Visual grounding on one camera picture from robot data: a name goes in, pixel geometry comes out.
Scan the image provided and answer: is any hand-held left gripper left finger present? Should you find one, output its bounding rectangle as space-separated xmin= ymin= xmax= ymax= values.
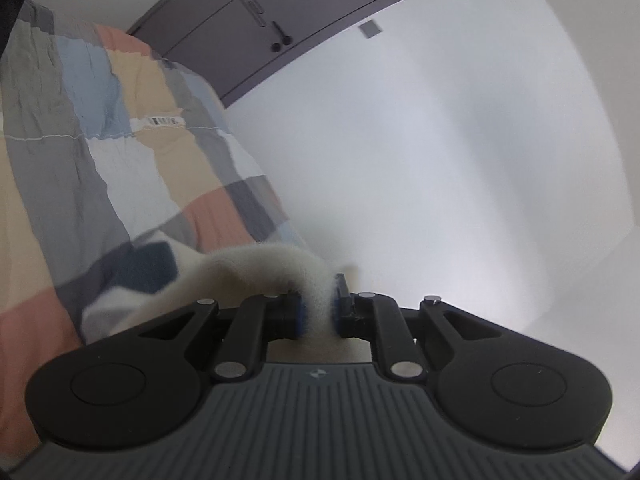
xmin=135 ymin=292 xmax=306 ymax=381

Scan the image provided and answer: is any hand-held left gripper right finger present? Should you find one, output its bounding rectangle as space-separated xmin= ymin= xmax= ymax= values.
xmin=333 ymin=273 xmax=507 ymax=381

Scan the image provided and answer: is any white and navy sock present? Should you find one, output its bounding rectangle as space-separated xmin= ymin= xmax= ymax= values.
xmin=80 ymin=239 xmax=373 ymax=363

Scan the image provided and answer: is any patchwork quilt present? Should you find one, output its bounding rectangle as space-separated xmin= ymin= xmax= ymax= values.
xmin=0 ymin=0 xmax=323 ymax=461

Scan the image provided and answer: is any grey door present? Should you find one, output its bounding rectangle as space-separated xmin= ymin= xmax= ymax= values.
xmin=126 ymin=0 xmax=462 ymax=109

